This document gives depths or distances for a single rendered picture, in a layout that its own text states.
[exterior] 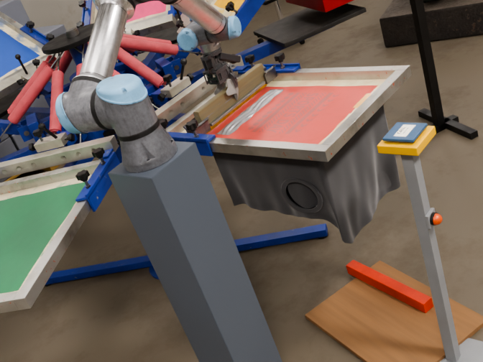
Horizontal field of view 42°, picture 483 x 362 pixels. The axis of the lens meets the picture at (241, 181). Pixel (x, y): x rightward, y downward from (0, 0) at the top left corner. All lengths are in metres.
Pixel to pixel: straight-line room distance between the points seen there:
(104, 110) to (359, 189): 1.01
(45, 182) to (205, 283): 0.97
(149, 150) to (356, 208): 0.90
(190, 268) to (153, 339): 1.35
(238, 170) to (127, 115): 0.78
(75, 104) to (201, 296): 0.63
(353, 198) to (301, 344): 0.77
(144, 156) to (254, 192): 0.77
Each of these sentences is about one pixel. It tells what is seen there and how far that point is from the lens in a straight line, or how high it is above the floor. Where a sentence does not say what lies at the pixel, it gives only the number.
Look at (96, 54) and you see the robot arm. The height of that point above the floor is 1.47.
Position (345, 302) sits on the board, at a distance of 2.81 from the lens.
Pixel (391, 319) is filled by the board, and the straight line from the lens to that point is 2.68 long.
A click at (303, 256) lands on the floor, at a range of 3.16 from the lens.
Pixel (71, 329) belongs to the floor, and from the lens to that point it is 3.42.
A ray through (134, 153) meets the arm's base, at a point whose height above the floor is 1.25.
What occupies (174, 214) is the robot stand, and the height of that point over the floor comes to 1.07.
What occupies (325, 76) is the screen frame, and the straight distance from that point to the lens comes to 2.48.
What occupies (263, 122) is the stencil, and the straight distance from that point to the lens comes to 2.28.
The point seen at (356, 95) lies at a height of 0.96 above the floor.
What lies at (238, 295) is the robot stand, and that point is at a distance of 1.91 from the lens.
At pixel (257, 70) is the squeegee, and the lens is 2.53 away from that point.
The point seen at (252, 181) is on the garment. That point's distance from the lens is 2.28.
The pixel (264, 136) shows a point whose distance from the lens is 2.17.
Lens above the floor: 1.86
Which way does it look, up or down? 28 degrees down
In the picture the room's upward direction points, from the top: 20 degrees counter-clockwise
